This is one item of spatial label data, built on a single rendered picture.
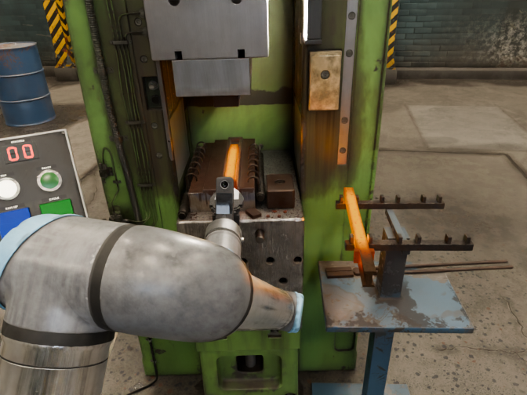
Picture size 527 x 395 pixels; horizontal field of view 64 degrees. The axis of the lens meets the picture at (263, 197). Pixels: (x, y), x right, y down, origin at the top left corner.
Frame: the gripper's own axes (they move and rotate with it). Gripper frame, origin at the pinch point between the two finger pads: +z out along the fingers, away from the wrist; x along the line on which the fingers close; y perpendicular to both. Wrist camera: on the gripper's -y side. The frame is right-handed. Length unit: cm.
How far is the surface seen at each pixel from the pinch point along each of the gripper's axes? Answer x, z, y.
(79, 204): -39.4, -9.7, -0.8
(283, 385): 16, -3, 84
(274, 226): 13.3, -3.2, 11.6
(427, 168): 154, 223, 103
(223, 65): 0.6, 3.5, -33.8
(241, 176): 3.2, 10.8, 1.9
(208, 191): -6.2, 2.9, 2.8
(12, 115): -283, 375, 96
